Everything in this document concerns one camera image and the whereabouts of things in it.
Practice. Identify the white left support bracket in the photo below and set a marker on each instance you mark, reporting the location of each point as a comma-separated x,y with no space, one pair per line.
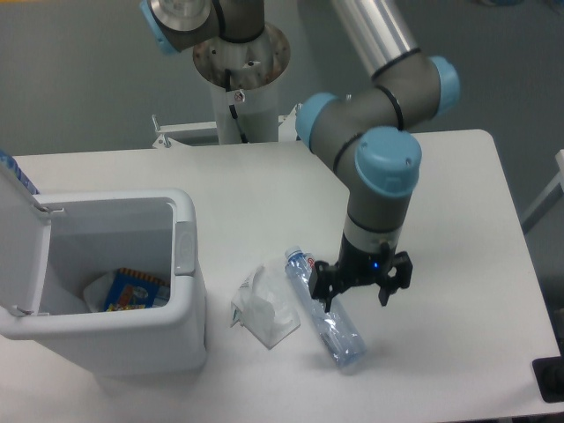
191,134

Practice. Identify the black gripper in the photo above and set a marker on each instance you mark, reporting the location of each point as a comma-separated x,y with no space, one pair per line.
386,268

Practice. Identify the white middle support bracket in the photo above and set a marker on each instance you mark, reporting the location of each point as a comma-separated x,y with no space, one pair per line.
286,128

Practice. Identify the white trash can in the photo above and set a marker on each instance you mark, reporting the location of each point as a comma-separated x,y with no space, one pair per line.
54,246

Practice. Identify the white frame at right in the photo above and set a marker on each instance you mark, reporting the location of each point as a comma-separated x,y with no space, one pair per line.
546,199

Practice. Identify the clear plastic water bottle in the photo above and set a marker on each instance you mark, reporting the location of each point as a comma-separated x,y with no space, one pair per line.
335,329

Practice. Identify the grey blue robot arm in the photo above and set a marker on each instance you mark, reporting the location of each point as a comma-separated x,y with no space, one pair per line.
365,141

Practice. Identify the clear plastic wrapper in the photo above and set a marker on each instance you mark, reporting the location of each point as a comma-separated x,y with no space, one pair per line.
262,306

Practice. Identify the blue patterned object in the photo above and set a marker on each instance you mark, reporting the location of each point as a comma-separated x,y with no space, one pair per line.
10,163

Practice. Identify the white crumpled paper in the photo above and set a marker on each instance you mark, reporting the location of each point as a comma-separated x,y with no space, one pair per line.
96,293

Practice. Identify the black table clamp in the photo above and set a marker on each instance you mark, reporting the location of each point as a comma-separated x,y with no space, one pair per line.
549,376

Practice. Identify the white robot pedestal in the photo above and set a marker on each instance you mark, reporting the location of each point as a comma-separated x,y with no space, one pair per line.
243,79

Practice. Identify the blue snack package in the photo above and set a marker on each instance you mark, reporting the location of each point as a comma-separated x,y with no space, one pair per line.
131,290

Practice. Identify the white support bracket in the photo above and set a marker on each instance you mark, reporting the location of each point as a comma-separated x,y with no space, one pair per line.
191,134
286,128

